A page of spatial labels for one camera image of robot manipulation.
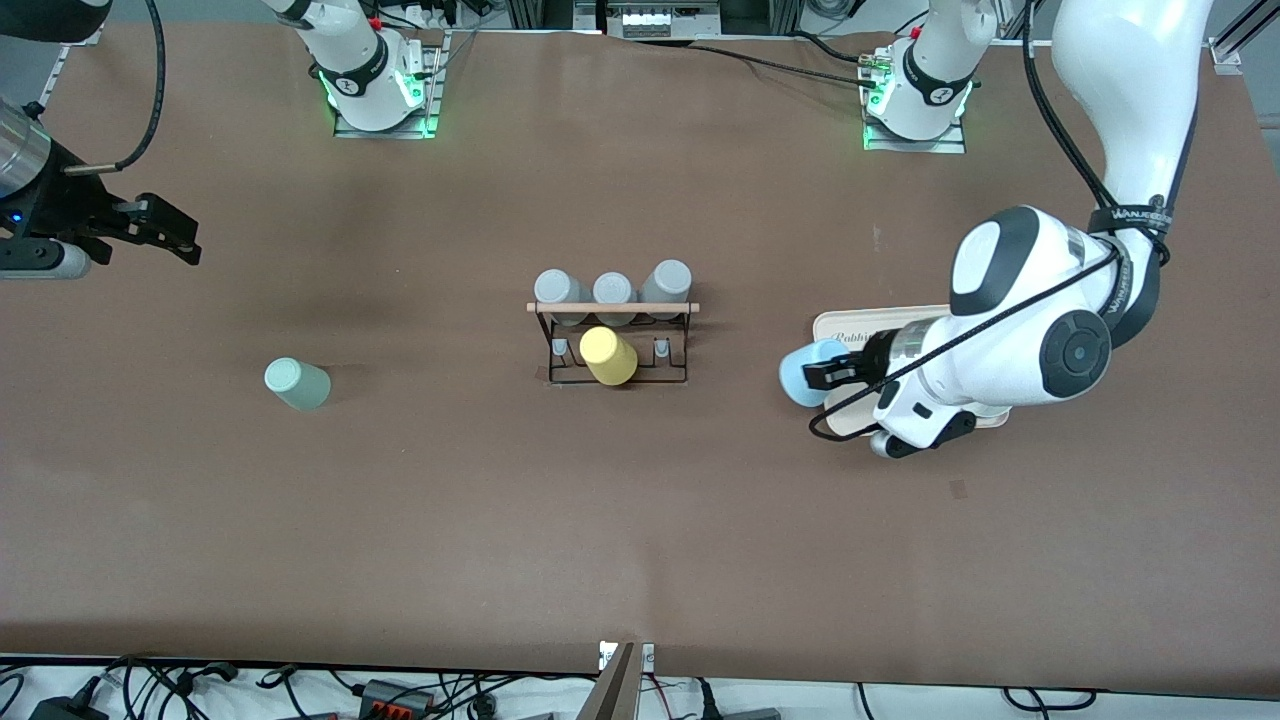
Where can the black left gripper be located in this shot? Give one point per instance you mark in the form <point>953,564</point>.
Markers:
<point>872,357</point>

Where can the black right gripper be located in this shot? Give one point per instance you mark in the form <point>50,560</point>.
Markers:
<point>62,212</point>

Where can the light blue plastic cup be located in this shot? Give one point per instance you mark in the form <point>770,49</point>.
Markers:
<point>797,375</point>

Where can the cream rectangular tray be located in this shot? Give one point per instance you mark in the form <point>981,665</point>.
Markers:
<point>826,322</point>

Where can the grey plastic cup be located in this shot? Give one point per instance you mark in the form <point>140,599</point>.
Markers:
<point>668,280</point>
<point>612,288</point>
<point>555,287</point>

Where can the pale green plastic cup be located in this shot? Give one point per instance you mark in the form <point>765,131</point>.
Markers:
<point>298,385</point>

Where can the yellow plastic cup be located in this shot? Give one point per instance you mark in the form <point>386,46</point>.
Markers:
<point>608,358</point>

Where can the white tag plate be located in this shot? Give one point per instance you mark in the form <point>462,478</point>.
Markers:
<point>648,658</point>

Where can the aluminium profile bar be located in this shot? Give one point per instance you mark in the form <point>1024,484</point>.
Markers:
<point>612,695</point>

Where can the grey power strip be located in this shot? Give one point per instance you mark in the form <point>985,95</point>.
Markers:
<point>650,20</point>

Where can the black power adapter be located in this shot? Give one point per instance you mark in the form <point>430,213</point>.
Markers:
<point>60,712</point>

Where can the black box with orange connectors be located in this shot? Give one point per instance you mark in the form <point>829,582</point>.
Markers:
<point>385,692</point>

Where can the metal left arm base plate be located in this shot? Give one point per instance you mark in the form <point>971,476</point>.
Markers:
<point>900,146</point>

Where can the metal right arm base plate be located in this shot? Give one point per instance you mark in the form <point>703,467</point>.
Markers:
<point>435,80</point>

